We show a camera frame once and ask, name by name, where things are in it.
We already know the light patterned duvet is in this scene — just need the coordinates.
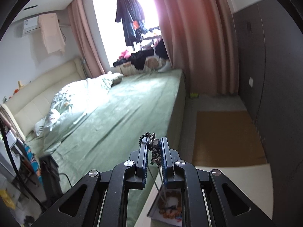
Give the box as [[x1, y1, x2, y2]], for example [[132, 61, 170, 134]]
[[34, 73, 123, 153]]

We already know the green bed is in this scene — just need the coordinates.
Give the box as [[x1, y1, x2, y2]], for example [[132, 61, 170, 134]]
[[25, 68, 187, 227]]

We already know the black jewelry box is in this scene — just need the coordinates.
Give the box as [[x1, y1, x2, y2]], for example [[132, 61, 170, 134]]
[[147, 187, 182, 226]]

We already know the pile of clothes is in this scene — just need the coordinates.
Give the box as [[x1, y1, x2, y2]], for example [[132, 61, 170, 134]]
[[111, 38, 172, 76]]

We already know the white air conditioner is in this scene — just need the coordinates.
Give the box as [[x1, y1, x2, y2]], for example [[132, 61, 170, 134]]
[[22, 16, 41, 37]]

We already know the cream headboard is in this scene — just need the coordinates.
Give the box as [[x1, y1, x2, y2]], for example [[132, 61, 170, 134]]
[[1, 58, 86, 141]]

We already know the white wall socket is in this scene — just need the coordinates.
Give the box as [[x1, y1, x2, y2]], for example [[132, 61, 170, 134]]
[[249, 77, 253, 88]]

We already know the brown cardboard sheet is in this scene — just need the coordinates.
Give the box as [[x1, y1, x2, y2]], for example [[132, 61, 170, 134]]
[[192, 111, 267, 168]]

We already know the silver chain robot necklace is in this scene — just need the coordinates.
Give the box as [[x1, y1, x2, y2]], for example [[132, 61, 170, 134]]
[[139, 132, 168, 202]]

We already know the hanging pink cloth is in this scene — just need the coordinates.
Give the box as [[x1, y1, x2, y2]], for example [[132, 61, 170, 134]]
[[38, 13, 66, 54]]

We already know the pink curtain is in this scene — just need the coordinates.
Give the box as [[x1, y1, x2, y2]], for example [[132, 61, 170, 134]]
[[154, 0, 238, 95], [67, 0, 105, 78]]

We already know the hanging dark coat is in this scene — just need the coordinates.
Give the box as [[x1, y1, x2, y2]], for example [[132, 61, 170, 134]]
[[115, 0, 149, 47]]

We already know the left pink curtain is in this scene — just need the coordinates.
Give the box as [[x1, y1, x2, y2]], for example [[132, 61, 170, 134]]
[[67, 0, 105, 78]]

